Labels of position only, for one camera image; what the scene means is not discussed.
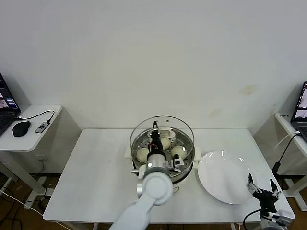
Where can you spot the white side table with mouse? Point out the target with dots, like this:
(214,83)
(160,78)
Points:
(28,141)

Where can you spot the grey usb hub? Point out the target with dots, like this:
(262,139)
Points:
(41,127)

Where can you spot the round glass pot lid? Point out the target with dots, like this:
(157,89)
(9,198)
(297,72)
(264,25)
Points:
(168,131)

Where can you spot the black power adapter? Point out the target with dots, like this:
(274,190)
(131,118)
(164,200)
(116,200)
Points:
(276,167)

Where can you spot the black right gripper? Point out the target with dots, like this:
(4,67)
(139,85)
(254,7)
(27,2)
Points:
(267,200)

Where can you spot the black laptop beside mouse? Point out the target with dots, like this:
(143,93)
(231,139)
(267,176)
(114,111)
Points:
(4,119)

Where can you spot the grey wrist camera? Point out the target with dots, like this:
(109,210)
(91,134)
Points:
(279,216)
(178,164)

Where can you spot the white wall socket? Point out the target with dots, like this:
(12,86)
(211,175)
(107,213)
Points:
(42,158)

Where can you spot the steel steamer basket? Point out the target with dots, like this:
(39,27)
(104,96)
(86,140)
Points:
(185,171)

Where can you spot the black computer mouse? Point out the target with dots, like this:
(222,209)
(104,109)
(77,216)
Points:
(21,129)

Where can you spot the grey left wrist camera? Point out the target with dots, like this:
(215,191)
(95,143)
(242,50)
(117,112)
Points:
(178,164)

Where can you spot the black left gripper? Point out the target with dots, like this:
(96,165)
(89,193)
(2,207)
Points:
(156,142)

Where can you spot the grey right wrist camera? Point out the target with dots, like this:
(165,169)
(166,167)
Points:
(279,216)

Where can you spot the cream electric cooker base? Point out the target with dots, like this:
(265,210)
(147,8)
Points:
(182,182)

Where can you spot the white steamed baozi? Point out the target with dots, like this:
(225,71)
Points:
(142,154)
(178,151)
(166,143)

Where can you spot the white round plate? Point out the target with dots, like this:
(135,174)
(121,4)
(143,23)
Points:
(220,177)

